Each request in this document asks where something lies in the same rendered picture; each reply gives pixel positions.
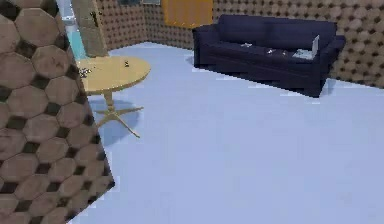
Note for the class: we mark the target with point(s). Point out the small grey object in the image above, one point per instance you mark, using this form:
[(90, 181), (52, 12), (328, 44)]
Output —
[(246, 45)]

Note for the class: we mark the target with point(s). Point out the small speckled object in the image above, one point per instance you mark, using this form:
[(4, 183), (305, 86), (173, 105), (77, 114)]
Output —
[(84, 71)]

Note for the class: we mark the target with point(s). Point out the dark blue sofa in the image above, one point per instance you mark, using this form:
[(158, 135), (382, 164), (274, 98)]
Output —
[(266, 60)]

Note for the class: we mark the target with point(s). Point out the beige room door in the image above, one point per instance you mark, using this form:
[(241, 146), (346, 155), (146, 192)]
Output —
[(90, 30)]

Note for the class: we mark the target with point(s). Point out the small black object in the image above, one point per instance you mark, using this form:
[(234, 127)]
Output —
[(126, 63)]

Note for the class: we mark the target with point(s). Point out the small white object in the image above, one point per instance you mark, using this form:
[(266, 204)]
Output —
[(270, 51)]

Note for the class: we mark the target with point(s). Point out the round yellow pedestal table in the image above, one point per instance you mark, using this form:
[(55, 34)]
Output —
[(113, 75)]

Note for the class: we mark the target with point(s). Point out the grey open laptop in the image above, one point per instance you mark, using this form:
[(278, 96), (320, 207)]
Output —
[(308, 51)]

